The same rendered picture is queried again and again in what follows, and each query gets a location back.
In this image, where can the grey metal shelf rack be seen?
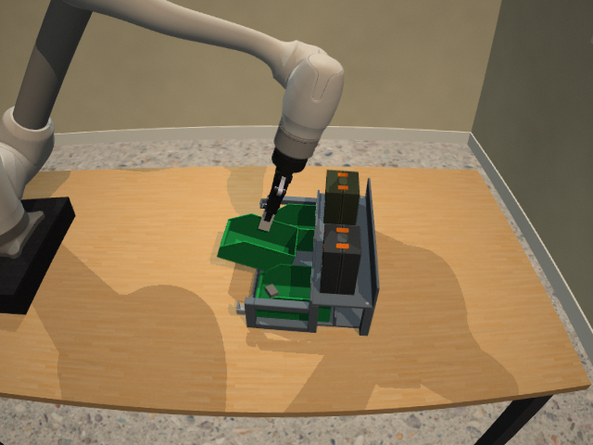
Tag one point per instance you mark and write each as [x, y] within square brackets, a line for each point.
[346, 310]

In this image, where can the black case with orange latches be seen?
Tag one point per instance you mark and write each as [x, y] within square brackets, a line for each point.
[341, 252]

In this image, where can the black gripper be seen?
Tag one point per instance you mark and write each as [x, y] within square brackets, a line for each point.
[285, 167]

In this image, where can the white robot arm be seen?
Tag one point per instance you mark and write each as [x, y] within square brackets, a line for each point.
[309, 104]

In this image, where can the green bin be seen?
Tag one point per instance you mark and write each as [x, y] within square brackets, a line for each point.
[256, 248]
[292, 281]
[303, 217]

